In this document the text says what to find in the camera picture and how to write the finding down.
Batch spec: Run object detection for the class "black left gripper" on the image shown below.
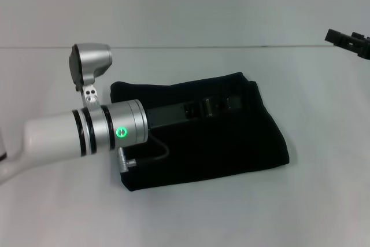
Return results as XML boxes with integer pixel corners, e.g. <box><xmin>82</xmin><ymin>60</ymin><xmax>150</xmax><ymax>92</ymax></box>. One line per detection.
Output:
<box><xmin>145</xmin><ymin>94</ymin><xmax>244</xmax><ymax>130</ymax></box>

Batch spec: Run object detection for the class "silver left camera mount bracket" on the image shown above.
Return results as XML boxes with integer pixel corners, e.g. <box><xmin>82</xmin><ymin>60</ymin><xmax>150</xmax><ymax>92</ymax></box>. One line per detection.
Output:
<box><xmin>80</xmin><ymin>84</ymin><xmax>102</xmax><ymax>110</ymax></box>

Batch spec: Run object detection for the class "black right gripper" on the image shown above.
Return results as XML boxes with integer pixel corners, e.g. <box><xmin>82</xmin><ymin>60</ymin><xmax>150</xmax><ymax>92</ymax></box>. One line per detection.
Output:
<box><xmin>324</xmin><ymin>28</ymin><xmax>370</xmax><ymax>60</ymax></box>

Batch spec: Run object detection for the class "black t-shirt with white print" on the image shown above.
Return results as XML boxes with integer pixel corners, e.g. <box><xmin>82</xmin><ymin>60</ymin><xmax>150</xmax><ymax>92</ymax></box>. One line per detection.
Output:
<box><xmin>110</xmin><ymin>71</ymin><xmax>291</xmax><ymax>193</ymax></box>

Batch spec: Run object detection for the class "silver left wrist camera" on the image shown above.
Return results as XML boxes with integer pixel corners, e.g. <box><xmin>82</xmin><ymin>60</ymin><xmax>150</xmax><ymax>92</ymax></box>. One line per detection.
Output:
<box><xmin>69</xmin><ymin>43</ymin><xmax>113</xmax><ymax>92</ymax></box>

